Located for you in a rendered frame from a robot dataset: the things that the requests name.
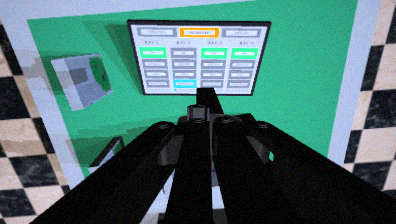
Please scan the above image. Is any green flat mat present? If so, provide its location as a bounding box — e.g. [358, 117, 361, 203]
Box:
[27, 0, 358, 178]

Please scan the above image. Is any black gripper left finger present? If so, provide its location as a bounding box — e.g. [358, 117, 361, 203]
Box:
[29, 87, 215, 224]

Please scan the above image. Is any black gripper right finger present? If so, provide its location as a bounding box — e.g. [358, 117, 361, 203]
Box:
[205, 88, 396, 224]

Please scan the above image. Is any status display screen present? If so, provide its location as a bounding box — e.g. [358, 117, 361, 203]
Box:
[127, 19, 272, 96]

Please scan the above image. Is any grey hard drive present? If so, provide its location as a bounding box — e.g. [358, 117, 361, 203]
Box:
[163, 168, 176, 199]
[88, 136, 125, 174]
[50, 53, 113, 111]

